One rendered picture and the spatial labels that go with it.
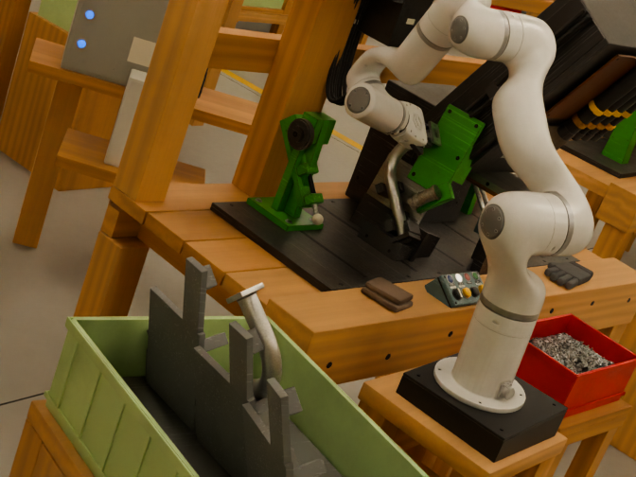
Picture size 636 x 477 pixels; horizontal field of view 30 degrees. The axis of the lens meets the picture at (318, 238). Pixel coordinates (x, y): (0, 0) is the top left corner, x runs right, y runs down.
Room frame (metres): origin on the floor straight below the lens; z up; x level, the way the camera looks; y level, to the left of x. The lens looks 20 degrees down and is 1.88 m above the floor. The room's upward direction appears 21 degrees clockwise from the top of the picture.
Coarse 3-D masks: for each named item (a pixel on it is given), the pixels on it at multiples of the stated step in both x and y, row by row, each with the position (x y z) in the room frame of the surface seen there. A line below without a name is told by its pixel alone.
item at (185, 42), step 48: (192, 0) 2.54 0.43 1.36; (336, 0) 2.87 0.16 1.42; (192, 48) 2.55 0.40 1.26; (288, 48) 2.87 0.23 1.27; (336, 48) 2.92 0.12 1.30; (144, 96) 2.57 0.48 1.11; (192, 96) 2.58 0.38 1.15; (288, 96) 2.84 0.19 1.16; (144, 144) 2.54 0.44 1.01; (144, 192) 2.54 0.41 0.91
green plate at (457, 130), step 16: (448, 112) 2.89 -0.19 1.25; (464, 112) 2.87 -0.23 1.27; (448, 128) 2.87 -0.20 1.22; (464, 128) 2.85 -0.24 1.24; (480, 128) 2.83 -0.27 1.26; (448, 144) 2.85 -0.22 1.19; (464, 144) 2.83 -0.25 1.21; (416, 160) 2.86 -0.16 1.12; (432, 160) 2.84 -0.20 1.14; (448, 160) 2.82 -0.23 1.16; (464, 160) 2.81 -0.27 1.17; (416, 176) 2.84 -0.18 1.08; (432, 176) 2.82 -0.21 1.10; (448, 176) 2.80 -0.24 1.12; (464, 176) 2.86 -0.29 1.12
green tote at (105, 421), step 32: (96, 320) 1.77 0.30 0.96; (128, 320) 1.81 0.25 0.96; (224, 320) 1.94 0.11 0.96; (64, 352) 1.73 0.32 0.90; (96, 352) 1.66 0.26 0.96; (128, 352) 1.82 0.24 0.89; (224, 352) 1.96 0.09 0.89; (288, 352) 1.94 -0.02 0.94; (64, 384) 1.70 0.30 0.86; (96, 384) 1.64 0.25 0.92; (288, 384) 1.92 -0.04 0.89; (320, 384) 1.87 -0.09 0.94; (64, 416) 1.69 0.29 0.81; (96, 416) 1.63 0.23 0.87; (128, 416) 1.57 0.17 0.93; (320, 416) 1.85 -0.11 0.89; (352, 416) 1.80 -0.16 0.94; (96, 448) 1.61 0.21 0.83; (128, 448) 1.55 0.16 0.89; (160, 448) 1.49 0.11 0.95; (320, 448) 1.83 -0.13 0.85; (352, 448) 1.78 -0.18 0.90; (384, 448) 1.73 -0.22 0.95
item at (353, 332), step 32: (416, 288) 2.60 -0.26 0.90; (576, 288) 3.03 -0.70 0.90; (608, 288) 3.14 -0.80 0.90; (288, 320) 2.20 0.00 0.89; (320, 320) 2.23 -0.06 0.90; (352, 320) 2.28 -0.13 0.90; (384, 320) 2.35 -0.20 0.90; (416, 320) 2.44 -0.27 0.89; (448, 320) 2.54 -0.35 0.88; (608, 320) 3.22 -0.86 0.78; (320, 352) 2.19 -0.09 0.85; (352, 352) 2.28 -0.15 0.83; (384, 352) 2.38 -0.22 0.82; (416, 352) 2.48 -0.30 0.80; (448, 352) 2.59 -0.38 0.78
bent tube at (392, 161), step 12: (432, 132) 2.83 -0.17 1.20; (396, 156) 2.86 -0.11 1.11; (384, 168) 2.86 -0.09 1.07; (396, 168) 2.86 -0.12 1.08; (384, 180) 2.84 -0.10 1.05; (396, 180) 2.84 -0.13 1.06; (396, 192) 2.81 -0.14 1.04; (396, 204) 2.79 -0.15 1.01; (396, 216) 2.77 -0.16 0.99; (396, 228) 2.76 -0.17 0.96
